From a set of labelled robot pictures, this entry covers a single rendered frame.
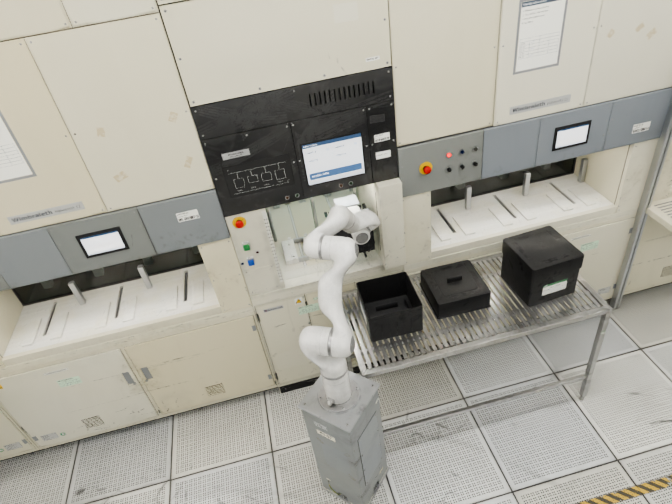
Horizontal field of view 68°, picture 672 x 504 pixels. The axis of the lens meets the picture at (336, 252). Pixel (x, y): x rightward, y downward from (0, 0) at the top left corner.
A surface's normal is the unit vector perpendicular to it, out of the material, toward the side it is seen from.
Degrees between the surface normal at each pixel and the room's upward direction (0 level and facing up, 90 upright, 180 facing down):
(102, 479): 0
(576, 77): 90
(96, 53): 90
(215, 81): 92
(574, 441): 0
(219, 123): 90
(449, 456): 0
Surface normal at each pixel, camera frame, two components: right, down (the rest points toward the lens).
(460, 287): -0.12, -0.78
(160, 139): 0.22, 0.58
